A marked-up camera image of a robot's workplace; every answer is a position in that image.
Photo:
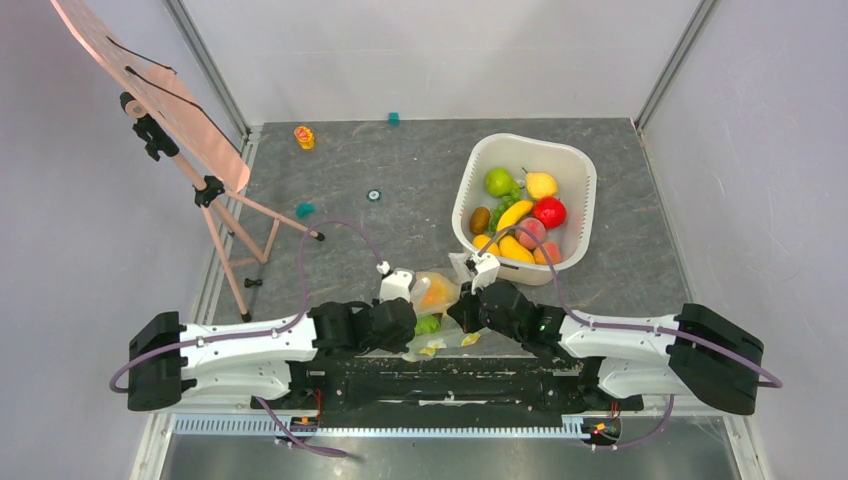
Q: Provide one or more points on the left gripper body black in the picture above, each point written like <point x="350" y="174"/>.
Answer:
<point x="395" y="345"/>

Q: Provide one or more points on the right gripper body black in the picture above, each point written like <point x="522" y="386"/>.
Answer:
<point x="468" y="312"/>

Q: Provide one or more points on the orange yellow mango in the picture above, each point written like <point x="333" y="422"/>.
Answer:
<point x="440" y="294"/>

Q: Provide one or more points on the clear plastic bag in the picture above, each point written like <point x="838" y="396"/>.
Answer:
<point x="436" y="332"/>

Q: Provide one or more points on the white plastic basket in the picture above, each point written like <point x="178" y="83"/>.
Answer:
<point x="572" y="169"/>

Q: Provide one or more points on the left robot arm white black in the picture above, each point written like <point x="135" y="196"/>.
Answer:
<point x="171" y="363"/>

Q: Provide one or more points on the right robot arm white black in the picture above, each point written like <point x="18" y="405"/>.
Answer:
<point x="695" y="352"/>

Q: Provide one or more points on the yellow lemon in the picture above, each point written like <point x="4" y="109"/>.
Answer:
<point x="480" y="241"/>

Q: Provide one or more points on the orange peach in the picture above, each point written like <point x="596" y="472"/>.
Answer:
<point x="547" y="253"/>

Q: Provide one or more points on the pink peach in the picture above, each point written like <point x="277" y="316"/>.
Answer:
<point x="531" y="233"/>

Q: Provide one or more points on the brown kiwi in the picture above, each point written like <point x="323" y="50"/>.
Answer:
<point x="479" y="221"/>

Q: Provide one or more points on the yellow banana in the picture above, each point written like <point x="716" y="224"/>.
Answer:
<point x="514" y="214"/>

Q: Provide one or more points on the red apple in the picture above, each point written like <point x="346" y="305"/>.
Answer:
<point x="550" y="211"/>

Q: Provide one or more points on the green grapes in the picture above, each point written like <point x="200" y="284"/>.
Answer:
<point x="505" y="202"/>

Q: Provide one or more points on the green pear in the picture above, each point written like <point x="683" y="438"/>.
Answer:
<point x="498" y="182"/>

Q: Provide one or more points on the yellow lemon pear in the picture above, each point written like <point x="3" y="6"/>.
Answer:
<point x="539" y="185"/>

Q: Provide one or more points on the teal toy piece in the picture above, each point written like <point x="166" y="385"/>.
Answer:
<point x="304" y="210"/>

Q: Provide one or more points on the orange yellow toy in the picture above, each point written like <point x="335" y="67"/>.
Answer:
<point x="304" y="137"/>

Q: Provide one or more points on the pink tripod stand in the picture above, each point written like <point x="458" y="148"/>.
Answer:
<point x="208" y="189"/>

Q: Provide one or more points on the pink perforated board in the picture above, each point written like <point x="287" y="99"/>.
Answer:
<point x="160" y="91"/>

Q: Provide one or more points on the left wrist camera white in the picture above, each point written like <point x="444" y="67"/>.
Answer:
<point x="396" y="283"/>

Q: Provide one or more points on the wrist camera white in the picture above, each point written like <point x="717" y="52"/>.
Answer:
<point x="477" y="270"/>
<point x="396" y="283"/>

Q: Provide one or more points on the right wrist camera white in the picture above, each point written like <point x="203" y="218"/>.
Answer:
<point x="477" y="270"/>

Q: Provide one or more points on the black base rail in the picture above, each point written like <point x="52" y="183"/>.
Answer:
<point x="452" y="392"/>

